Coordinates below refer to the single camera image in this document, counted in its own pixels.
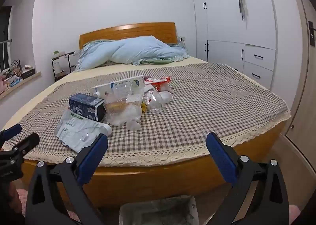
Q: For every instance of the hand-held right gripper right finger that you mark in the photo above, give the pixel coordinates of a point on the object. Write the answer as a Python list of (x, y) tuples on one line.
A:
[(222, 158)]

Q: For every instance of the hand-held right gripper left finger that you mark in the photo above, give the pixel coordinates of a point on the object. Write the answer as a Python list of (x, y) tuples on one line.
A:
[(95, 155)]

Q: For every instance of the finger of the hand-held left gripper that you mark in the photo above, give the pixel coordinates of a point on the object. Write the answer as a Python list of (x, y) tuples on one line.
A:
[(11, 131), (27, 144)]

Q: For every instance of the white green printed pouch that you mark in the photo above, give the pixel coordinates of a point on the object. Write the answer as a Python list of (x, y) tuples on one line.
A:
[(74, 131)]

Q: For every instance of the dark blue milk carton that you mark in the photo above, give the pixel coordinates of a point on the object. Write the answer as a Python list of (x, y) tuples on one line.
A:
[(86, 106)]

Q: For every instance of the clear plastic clamshell box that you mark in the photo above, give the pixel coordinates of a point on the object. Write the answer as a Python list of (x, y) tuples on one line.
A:
[(123, 114)]

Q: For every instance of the clear plastic wrapper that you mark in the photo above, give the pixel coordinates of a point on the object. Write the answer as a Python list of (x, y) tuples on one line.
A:
[(154, 102)]

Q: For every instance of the waste bin with printed liner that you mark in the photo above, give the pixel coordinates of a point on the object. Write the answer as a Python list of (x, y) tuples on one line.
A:
[(158, 212)]

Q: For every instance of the white wad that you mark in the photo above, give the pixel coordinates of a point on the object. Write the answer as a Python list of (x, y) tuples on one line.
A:
[(165, 96)]

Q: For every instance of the person's left forearm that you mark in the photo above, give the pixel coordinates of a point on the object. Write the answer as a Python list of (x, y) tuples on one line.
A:
[(9, 205)]

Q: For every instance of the pink bags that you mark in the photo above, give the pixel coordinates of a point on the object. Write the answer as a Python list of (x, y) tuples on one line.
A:
[(3, 84)]

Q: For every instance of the light blue cloth bundle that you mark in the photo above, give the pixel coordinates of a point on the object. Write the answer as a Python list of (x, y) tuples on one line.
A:
[(16, 82)]

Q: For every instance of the black flat box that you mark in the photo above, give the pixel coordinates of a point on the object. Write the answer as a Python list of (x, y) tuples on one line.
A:
[(28, 73)]

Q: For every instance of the wooden bed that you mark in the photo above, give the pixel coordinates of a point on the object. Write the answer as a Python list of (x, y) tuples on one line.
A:
[(148, 185)]

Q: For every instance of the white window railing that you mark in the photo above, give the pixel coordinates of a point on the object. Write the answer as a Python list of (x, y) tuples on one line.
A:
[(6, 41)]

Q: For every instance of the person's right pink fluffy leg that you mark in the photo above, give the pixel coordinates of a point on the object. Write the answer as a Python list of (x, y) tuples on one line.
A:
[(294, 216)]

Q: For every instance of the red white snack wrapper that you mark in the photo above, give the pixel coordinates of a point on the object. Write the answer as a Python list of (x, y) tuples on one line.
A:
[(158, 81)]

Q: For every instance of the dark window pane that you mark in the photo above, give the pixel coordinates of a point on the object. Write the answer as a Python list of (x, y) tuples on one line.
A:
[(3, 22)]

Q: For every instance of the light blue duvet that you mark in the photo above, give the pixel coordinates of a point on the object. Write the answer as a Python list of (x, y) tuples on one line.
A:
[(138, 52)]

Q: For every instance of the white wardrobe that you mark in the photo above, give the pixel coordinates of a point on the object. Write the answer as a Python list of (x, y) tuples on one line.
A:
[(222, 17)]

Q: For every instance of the grey hanging cloth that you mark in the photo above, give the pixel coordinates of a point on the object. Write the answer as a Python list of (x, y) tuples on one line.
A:
[(241, 5)]

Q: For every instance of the black frame side table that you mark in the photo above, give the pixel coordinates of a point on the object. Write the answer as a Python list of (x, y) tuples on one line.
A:
[(61, 55)]

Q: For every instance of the wall socket with plug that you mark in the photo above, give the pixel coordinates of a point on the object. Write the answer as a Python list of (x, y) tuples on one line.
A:
[(182, 39)]

